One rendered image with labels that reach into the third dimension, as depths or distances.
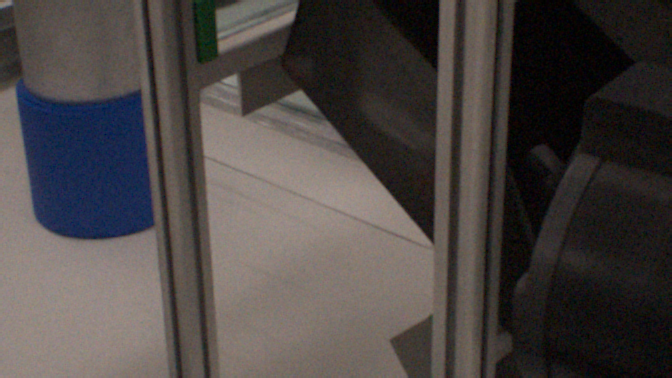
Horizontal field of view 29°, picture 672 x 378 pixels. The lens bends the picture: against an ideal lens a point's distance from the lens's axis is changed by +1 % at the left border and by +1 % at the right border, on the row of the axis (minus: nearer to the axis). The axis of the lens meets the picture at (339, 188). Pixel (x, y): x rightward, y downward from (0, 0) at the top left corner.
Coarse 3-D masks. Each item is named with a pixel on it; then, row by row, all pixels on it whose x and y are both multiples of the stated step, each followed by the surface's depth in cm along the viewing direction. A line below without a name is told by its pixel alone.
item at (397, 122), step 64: (320, 0) 56; (384, 0) 61; (320, 64) 57; (384, 64) 54; (512, 64) 64; (576, 64) 63; (384, 128) 55; (512, 128) 61; (576, 128) 62; (512, 192) 50; (512, 256) 51
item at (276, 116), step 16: (208, 96) 163; (224, 96) 161; (256, 112) 158; (272, 112) 156; (288, 112) 154; (272, 128) 157; (288, 128) 155; (304, 128) 154; (320, 128) 151; (320, 144) 152; (336, 144) 150
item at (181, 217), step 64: (448, 0) 45; (512, 0) 45; (192, 64) 58; (448, 64) 46; (192, 128) 59; (448, 128) 47; (192, 192) 61; (448, 192) 48; (192, 256) 62; (448, 256) 50; (192, 320) 64; (448, 320) 51
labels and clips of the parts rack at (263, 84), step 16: (192, 0) 58; (208, 0) 58; (208, 16) 58; (208, 32) 59; (208, 48) 59; (272, 64) 65; (240, 80) 63; (256, 80) 64; (272, 80) 65; (288, 80) 66; (240, 96) 64; (256, 96) 65; (272, 96) 66; (240, 112) 64
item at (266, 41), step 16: (288, 16) 64; (256, 32) 62; (272, 32) 62; (288, 32) 63; (224, 48) 60; (240, 48) 61; (256, 48) 62; (272, 48) 63; (208, 64) 60; (224, 64) 60; (240, 64) 61; (256, 64) 62; (208, 80) 60; (496, 352) 53
